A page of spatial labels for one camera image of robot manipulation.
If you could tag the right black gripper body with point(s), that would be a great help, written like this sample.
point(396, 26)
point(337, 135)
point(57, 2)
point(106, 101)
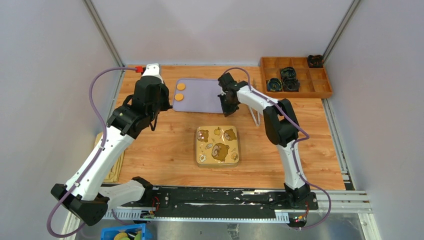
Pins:
point(229, 107)

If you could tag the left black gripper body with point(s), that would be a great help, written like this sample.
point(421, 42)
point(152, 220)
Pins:
point(163, 104)

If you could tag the metal kitchen tongs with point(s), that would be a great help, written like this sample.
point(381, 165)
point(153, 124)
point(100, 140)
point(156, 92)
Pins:
point(255, 116)

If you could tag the round yellow cookie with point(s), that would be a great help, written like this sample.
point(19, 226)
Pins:
point(178, 97)
point(181, 86)

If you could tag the lavender plastic tray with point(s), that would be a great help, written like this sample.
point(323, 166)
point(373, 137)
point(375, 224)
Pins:
point(200, 95)

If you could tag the silver square tin lid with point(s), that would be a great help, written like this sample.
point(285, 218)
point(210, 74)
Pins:
point(217, 146)

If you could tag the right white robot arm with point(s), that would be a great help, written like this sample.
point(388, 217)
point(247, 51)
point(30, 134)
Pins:
point(281, 128)

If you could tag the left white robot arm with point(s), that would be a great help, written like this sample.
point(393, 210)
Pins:
point(83, 194)

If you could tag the dark rolled sock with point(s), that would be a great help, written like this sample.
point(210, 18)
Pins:
point(291, 85)
point(288, 73)
point(274, 85)
point(315, 61)

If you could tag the wooden compartment organizer box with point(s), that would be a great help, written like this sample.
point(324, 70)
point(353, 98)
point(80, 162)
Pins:
point(314, 82)

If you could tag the folded yellow cloth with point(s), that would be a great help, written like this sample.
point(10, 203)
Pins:
point(114, 173)

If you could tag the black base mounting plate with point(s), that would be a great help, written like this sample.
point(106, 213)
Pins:
point(223, 203)

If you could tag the blue plastic bin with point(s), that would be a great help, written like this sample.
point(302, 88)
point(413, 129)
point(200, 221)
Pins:
point(126, 232)

